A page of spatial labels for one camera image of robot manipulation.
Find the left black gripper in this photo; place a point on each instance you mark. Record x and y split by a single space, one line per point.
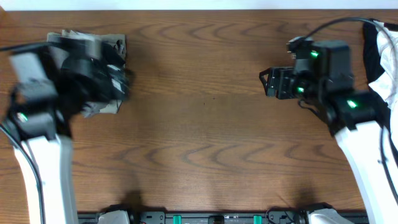
119 92

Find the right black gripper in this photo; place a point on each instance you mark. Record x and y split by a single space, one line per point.
285 75

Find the dark navy t-shirt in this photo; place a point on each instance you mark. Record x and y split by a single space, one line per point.
118 53

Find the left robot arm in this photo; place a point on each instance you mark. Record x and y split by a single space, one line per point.
56 82

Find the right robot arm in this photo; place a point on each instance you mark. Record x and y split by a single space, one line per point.
363 124

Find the black and white garment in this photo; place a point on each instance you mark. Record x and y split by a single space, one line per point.
381 71

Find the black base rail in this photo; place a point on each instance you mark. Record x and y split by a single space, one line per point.
214 218

